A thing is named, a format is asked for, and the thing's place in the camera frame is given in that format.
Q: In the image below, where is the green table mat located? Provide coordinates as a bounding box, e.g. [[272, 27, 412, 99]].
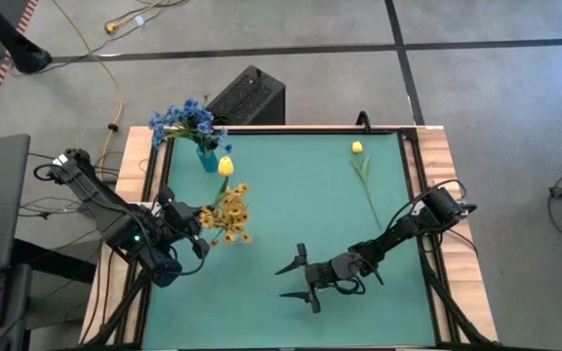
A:
[[141, 131, 437, 350]]

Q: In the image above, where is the wooden table with black frame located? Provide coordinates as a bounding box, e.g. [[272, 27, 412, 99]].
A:
[[79, 124, 501, 351]]

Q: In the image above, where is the yellow tulip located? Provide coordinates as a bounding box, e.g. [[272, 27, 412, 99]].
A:
[[348, 139, 383, 230], [210, 155, 236, 215]]

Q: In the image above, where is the yellow cable with plug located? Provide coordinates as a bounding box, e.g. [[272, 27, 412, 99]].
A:
[[103, 0, 192, 35]]

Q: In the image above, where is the black cable loop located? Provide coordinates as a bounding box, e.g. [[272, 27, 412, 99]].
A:
[[355, 110, 374, 134]]

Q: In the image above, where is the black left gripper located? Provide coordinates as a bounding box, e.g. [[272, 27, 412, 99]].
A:
[[157, 186, 213, 260]]

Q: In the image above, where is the yellow floor cable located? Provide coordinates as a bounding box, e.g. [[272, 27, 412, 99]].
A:
[[50, 0, 126, 165]]

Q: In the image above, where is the teal vase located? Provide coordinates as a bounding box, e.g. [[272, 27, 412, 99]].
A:
[[196, 145, 221, 174]]

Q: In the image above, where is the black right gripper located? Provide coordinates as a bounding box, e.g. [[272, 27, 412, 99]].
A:
[[274, 242, 365, 315]]

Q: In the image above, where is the black stand leg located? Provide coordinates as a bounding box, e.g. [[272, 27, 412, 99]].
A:
[[0, 0, 54, 75]]

